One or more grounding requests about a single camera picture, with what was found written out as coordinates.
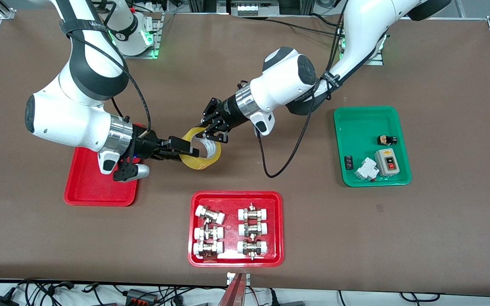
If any red tray with fittings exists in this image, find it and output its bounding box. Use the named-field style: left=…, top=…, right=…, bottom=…
left=188, top=190, right=285, bottom=268

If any aluminium right arm base plate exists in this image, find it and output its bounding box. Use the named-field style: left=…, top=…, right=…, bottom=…
left=124, top=13, right=161, bottom=60

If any white capped metal pipe fitting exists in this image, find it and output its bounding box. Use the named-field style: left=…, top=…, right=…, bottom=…
left=193, top=241, right=225, bottom=260
left=194, top=225, right=225, bottom=242
left=238, top=222, right=269, bottom=238
left=238, top=203, right=270, bottom=222
left=195, top=205, right=226, bottom=225
left=236, top=240, right=269, bottom=261

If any black cable on table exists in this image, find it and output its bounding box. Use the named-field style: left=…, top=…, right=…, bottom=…
left=265, top=13, right=344, bottom=37

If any grey orange connector box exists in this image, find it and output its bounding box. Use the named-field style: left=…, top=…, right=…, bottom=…
left=125, top=289, right=159, bottom=305

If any silver metal bracket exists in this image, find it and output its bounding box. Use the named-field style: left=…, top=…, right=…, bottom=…
left=226, top=272, right=251, bottom=286

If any red metal bar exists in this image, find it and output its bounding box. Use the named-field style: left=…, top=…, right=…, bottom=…
left=217, top=273, right=248, bottom=306

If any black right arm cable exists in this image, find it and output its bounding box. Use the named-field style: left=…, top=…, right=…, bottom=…
left=69, top=28, right=152, bottom=139

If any grey power strip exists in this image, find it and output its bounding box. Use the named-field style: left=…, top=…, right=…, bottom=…
left=230, top=0, right=280, bottom=17

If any yellow tape roll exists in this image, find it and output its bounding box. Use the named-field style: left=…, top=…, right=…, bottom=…
left=179, top=126, right=222, bottom=171

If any grey switch box red button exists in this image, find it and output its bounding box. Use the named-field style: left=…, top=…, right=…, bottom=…
left=374, top=148, right=401, bottom=177

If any green plastic tray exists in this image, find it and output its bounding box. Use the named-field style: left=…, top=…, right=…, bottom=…
left=333, top=106, right=412, bottom=187

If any empty red plastic tray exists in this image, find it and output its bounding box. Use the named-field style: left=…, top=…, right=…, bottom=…
left=63, top=123, right=146, bottom=207

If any black floor cable bundle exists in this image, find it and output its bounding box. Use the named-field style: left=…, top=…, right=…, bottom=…
left=0, top=278, right=101, bottom=306

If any black power adapter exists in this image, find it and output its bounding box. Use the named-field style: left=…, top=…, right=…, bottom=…
left=0, top=288, right=19, bottom=306

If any white circuit breaker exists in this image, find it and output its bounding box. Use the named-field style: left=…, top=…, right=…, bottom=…
left=354, top=157, right=379, bottom=182

